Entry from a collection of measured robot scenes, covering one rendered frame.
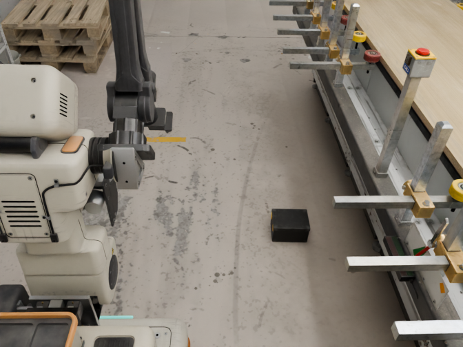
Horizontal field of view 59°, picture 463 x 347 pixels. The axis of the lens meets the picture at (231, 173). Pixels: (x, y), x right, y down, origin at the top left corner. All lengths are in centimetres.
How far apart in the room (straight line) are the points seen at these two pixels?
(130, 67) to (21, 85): 23
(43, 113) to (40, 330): 48
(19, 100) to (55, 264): 49
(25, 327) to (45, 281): 24
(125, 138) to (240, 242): 146
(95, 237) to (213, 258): 113
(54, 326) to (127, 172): 38
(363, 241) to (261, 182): 73
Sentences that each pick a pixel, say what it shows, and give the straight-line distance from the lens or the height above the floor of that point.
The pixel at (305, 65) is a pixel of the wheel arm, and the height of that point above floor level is 85.
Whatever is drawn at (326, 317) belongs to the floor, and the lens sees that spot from 210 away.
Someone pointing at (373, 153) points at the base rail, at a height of 70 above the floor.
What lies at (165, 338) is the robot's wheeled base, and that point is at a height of 28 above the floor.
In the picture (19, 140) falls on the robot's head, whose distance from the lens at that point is 93.
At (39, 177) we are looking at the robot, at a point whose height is 120.
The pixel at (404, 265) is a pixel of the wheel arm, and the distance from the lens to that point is 124.
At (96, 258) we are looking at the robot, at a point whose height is 88.
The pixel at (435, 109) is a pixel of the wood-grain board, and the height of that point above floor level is 90.
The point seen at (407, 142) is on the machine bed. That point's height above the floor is 69.
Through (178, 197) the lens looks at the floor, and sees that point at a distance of 254.
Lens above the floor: 177
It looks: 41 degrees down
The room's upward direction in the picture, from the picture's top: 2 degrees clockwise
